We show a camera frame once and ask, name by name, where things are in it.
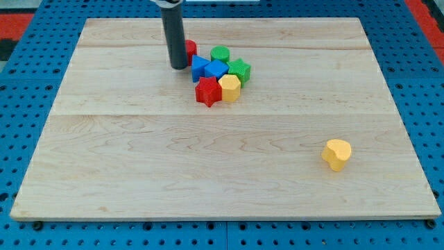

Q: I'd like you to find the red circle block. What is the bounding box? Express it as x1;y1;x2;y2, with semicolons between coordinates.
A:
185;40;197;66

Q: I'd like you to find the green circle block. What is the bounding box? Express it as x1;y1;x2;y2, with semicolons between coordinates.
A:
210;45;230;63

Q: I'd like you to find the red star block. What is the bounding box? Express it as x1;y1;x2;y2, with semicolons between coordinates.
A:
195;76;222;108

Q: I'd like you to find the yellow hexagon block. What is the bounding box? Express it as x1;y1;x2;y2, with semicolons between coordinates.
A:
219;74;241;102

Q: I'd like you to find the blue cube block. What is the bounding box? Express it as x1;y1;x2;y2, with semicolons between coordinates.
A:
204;60;229;79

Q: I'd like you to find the green star block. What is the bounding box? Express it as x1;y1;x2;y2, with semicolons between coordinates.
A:
228;58;251;88

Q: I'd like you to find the blue triangle block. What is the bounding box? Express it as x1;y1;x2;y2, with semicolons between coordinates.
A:
191;55;211;83

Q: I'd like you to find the light wooden board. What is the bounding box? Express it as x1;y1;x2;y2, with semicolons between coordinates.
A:
10;17;441;222

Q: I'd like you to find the yellow heart block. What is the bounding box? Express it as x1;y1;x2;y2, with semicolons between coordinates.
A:
321;139;352;172

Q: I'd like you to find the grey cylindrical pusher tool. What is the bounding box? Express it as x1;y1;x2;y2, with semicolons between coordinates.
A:
159;4;188;69

